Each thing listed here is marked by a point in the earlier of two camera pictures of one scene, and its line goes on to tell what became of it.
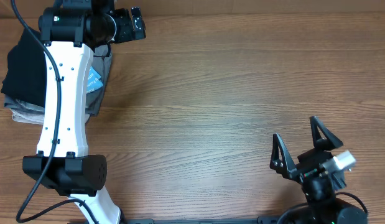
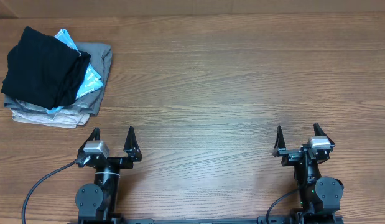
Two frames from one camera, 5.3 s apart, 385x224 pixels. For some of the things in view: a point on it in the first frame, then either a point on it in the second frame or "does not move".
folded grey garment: x=101 y=59 does not move
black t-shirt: x=25 y=78 does not move
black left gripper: x=127 y=33 to x=132 y=151
